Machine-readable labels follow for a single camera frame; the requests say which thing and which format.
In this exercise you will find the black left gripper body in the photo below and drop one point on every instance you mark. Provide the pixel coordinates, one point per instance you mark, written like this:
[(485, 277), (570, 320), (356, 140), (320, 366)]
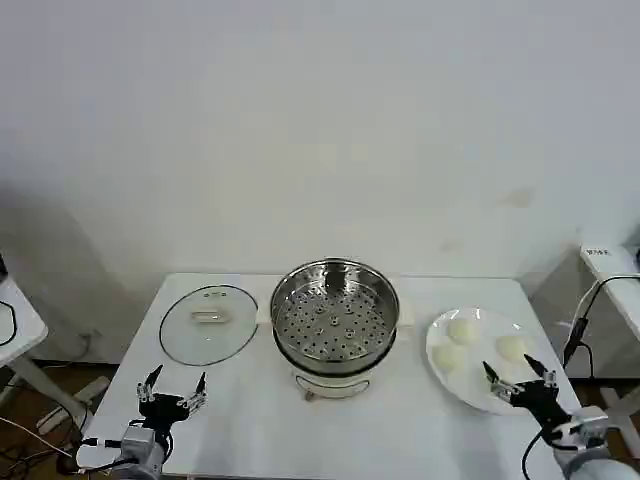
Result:
[(162, 410)]

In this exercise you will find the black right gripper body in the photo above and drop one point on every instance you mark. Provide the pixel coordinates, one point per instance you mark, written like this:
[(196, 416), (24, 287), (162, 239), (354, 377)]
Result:
[(542, 402)]

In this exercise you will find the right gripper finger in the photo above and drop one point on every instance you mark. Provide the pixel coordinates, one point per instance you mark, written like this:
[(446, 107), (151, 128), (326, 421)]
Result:
[(501, 391), (546, 376)]

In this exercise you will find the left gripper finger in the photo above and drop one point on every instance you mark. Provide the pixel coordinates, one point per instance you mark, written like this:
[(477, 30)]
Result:
[(199, 395), (148, 387)]

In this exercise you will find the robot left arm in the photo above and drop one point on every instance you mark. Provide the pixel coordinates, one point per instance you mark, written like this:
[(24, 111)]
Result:
[(140, 450)]

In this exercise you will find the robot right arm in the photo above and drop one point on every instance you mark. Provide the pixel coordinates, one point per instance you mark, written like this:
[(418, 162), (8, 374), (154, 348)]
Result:
[(595, 450)]

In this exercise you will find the white round plate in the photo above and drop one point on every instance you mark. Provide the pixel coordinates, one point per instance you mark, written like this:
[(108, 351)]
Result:
[(470, 385)]

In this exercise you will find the oval glass lid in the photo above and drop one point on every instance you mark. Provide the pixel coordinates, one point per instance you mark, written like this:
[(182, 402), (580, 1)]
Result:
[(210, 340)]

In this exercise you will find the white side table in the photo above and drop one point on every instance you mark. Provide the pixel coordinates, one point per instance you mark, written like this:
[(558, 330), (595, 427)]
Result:
[(617, 285)]

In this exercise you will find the white electric pot base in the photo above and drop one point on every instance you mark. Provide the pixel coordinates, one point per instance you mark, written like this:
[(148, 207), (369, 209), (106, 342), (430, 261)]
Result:
[(330, 385)]

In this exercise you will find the small paper label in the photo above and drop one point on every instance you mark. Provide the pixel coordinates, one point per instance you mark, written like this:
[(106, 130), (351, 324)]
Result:
[(600, 252)]

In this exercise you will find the white side desk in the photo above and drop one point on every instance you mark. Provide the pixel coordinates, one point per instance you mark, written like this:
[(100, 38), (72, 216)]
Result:
[(22, 330)]

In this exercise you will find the perforated steel steamer basket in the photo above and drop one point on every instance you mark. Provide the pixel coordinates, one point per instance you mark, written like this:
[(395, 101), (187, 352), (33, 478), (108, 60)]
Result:
[(332, 310)]

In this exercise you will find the black device on desk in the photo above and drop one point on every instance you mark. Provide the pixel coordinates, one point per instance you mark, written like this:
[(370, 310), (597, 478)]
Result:
[(2, 264)]

